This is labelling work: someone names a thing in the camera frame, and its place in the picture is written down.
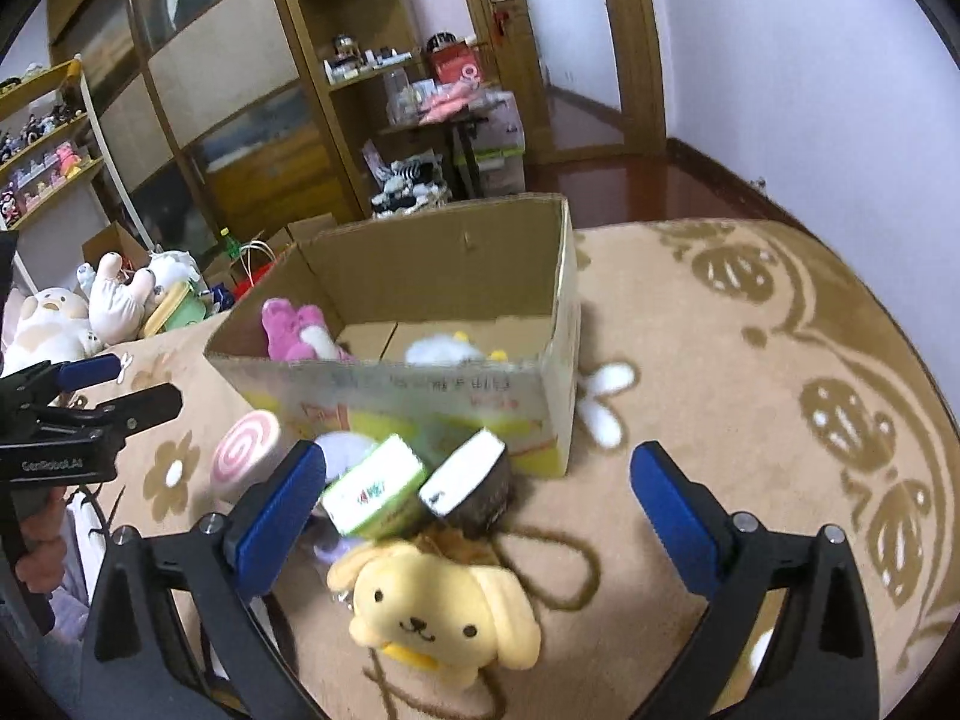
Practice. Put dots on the person's lavender pants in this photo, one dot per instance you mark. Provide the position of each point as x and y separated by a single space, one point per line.
75 600

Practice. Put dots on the wooden wardrobe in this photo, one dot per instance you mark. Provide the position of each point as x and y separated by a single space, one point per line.
217 52

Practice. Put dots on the white fluffy plush doll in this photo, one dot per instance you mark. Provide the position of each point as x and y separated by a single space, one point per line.
174 266

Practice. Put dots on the wooden door with glass panel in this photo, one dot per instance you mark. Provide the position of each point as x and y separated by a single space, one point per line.
502 52

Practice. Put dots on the person's left hand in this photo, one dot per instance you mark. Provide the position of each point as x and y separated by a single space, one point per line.
45 540

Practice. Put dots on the wooden corner shelf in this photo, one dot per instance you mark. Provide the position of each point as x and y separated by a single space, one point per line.
352 135

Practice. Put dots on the white long-eared plush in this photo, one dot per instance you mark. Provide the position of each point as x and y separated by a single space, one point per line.
116 304

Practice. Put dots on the beige flower printed blanket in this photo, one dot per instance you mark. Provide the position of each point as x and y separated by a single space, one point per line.
712 390

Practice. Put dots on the green and yellow toy pot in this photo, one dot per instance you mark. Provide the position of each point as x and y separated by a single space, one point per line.
180 311

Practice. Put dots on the large white bear plush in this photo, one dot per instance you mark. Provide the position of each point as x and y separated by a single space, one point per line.
45 322

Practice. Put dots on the clear plastic jar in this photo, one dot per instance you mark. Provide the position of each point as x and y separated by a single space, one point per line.
396 94

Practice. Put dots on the green bottle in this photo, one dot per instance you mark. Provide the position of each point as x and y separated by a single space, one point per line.
229 247

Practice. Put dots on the pink plush toy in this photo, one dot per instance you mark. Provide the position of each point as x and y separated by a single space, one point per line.
292 330

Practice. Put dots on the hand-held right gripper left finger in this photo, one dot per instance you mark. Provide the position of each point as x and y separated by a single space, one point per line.
274 521

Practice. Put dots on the toy display shelf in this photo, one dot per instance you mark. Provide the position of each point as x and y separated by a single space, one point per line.
45 195

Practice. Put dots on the purple plush toy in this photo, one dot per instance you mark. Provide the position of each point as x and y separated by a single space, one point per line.
341 446

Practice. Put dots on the green carton plush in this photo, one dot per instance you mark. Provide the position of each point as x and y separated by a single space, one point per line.
371 495

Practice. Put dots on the pink toy figure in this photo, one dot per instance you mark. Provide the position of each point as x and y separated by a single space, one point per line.
67 159

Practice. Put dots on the small dark side table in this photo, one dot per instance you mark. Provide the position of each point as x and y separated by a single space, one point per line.
457 121

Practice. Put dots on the wicker basket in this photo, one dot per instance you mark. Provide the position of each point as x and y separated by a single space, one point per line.
409 199

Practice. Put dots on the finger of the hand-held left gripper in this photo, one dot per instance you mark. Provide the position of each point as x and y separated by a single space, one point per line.
150 405
94 371

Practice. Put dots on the black and white roll plush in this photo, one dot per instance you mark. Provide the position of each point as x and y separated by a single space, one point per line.
472 495

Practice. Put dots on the pink cloth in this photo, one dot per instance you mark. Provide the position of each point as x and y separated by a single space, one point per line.
450 101

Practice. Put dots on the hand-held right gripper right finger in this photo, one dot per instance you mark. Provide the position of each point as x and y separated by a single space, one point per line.
675 517

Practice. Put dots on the red paper bag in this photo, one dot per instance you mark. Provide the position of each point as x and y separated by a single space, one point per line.
255 281

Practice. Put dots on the open brown cardboard box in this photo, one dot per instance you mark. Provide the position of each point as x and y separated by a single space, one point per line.
112 244
311 229

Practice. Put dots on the black round tin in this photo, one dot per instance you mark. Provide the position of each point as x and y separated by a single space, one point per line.
442 41

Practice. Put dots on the yellow dog plush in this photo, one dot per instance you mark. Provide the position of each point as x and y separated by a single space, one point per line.
427 600

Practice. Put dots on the clear plastic storage bin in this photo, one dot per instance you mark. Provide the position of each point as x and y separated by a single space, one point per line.
499 165

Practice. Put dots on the red box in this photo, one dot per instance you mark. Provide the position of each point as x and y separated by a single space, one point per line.
457 64

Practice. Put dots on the pink swirl roll plush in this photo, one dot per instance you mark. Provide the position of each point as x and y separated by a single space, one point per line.
244 454

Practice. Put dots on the row of cosmetic jars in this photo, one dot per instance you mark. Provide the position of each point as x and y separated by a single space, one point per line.
360 64

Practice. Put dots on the white plush toy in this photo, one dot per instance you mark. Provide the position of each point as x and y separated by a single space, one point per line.
442 351

